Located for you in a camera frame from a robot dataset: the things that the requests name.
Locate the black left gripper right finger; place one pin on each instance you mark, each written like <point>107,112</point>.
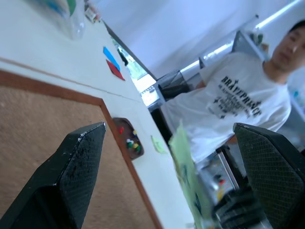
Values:
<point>274,171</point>

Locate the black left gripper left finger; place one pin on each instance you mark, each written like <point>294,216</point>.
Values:
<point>47,181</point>

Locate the brown pushpin tray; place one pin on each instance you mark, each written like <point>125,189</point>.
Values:
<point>128,152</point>

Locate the small green sticky note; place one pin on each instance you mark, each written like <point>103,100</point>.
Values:
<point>158,144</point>

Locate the red sticky note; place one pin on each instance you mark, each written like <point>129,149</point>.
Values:
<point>115,70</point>

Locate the blue sticky note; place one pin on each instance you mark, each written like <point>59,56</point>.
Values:
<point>112,58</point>

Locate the clear plastic box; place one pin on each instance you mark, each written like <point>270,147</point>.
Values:
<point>59,16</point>

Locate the small printed box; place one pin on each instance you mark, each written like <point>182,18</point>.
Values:
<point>93,13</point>

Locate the clear bin with coloured items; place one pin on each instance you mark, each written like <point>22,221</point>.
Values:
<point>221,186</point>

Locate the man in white T-shirt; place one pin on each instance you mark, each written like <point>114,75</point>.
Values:
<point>233,100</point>

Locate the pale green printed sheet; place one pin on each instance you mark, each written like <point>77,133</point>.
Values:
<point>186,162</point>

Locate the red pushpin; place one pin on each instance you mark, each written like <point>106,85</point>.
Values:
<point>121,130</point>

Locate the green pushpin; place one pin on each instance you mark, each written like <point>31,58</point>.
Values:
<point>130,144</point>

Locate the white pushpin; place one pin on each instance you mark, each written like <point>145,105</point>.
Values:
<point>128,140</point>

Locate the yellow pushpin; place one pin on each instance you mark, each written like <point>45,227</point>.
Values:
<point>136,146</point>
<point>135,132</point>

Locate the black mesh desk organizer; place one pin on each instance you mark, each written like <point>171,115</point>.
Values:
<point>172,84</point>

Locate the cork board with wooden frame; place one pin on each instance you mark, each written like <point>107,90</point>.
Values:
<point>31,119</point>

